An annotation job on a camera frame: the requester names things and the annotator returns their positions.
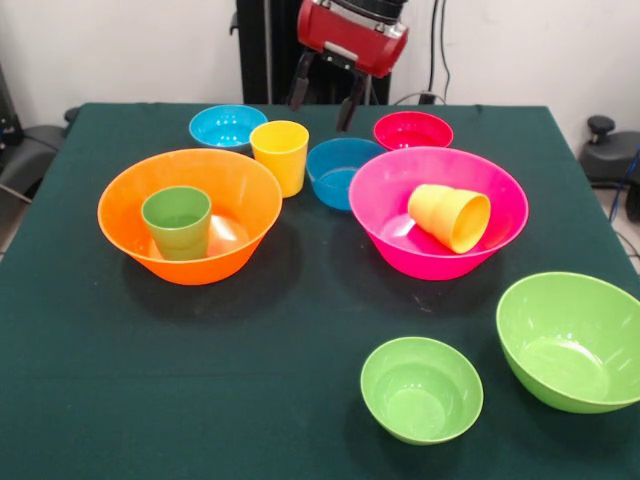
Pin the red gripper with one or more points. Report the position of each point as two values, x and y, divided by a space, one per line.
350 35

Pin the large pink bowl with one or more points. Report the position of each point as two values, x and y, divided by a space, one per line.
380 200

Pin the ridged yellow cup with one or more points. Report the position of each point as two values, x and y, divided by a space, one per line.
440 215

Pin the ridged green cup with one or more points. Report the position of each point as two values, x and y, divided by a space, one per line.
177 235

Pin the large orange bowl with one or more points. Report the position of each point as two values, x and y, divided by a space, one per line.
125 225

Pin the smooth yellow cup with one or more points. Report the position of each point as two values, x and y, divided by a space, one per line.
280 170

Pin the small red bowl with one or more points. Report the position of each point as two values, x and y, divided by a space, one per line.
410 132

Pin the dark blue bowl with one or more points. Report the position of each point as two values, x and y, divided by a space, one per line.
330 190

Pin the black plug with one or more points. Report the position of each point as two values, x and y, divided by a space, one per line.
426 98

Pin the small light blue bowl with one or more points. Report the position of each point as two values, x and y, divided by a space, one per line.
220 125

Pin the small green bowl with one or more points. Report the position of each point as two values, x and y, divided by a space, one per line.
420 400

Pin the large green bowl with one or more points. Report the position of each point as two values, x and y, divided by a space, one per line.
565 350

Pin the dark green tablecloth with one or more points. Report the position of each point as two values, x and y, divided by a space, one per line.
75 400

